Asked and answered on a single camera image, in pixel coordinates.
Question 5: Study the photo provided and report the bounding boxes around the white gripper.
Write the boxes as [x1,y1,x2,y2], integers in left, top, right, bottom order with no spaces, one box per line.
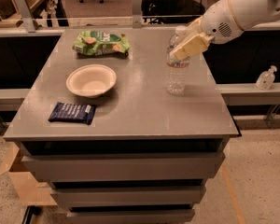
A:
[170,0,244,61]

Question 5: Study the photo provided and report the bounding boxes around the clear plastic water bottle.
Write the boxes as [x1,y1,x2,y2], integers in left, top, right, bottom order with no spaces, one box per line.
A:
[165,25,189,95]

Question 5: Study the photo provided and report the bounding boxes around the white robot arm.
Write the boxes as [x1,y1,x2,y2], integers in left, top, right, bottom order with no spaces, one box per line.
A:
[170,0,280,61]

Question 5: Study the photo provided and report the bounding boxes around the clear hand sanitizer bottle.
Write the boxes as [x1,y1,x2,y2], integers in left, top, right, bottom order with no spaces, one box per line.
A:
[256,65,277,90]

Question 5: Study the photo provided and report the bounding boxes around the white paper bowl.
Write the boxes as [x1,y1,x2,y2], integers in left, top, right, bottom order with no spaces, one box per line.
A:
[66,64,117,98]

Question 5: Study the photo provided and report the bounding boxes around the green snack bag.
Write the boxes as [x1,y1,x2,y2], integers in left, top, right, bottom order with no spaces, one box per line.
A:
[72,30,130,56]

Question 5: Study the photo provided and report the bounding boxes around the grey drawer cabinet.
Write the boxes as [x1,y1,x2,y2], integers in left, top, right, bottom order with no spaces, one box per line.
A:
[5,28,237,224]

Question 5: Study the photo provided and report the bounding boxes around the dark blue snack packet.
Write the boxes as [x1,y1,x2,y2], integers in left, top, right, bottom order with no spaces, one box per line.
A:
[49,102,96,125]

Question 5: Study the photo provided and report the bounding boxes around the cardboard box on floor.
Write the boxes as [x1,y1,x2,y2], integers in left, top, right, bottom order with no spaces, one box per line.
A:
[0,143,57,206]

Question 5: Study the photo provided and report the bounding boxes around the middle metal bracket post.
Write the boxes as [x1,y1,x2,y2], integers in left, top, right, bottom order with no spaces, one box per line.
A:
[131,0,142,28]

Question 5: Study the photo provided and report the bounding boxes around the metal bracket post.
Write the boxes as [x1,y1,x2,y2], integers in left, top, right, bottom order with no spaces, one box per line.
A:
[14,0,36,33]
[131,0,142,28]

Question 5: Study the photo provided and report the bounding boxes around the left metal bracket post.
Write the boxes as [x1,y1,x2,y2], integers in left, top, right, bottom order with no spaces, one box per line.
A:
[14,0,36,33]

